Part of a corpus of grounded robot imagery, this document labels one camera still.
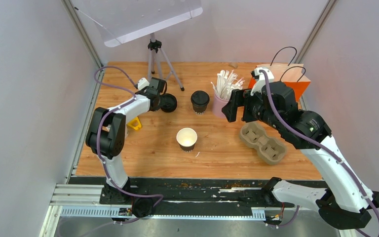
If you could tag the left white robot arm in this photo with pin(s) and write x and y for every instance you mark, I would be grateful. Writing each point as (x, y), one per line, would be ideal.
(107, 132)

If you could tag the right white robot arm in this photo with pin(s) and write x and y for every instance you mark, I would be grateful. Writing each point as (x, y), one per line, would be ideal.
(346, 202)

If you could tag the white reflector board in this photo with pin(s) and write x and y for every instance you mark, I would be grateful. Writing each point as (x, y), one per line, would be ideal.
(122, 21)

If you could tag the yellow triangular plastic stand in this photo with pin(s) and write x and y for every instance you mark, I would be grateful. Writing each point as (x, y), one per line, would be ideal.
(135, 124)

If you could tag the cardboard cup carrier tray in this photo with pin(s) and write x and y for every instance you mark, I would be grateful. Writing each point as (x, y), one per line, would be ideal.
(269, 149)

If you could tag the stack of black lids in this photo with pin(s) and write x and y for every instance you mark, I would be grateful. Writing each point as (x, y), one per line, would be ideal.
(168, 103)

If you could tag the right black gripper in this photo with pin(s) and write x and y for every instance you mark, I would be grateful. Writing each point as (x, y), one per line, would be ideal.
(239, 98)

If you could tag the orange paper bag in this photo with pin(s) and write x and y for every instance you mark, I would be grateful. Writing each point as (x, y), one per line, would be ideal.
(291, 74)

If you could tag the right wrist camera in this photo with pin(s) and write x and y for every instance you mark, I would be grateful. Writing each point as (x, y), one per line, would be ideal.
(258, 79)

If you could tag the bundle of wrapped straws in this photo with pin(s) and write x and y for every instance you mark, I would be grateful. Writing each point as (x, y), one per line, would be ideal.
(226, 82)

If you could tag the grey tripod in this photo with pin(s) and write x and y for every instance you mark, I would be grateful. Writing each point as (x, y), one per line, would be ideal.
(154, 61)

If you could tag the pink straw holder cup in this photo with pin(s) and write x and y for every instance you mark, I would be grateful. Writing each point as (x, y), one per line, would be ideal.
(218, 104)

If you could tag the black paper coffee cup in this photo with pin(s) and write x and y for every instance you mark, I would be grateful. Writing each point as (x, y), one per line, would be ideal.
(199, 107)
(187, 138)

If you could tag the black cup lid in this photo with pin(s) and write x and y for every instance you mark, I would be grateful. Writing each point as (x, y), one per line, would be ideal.
(200, 98)

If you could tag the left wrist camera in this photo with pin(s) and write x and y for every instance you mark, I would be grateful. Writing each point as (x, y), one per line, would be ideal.
(142, 83)

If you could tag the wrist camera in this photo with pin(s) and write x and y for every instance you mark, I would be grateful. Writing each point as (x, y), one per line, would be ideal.
(142, 83)
(258, 79)

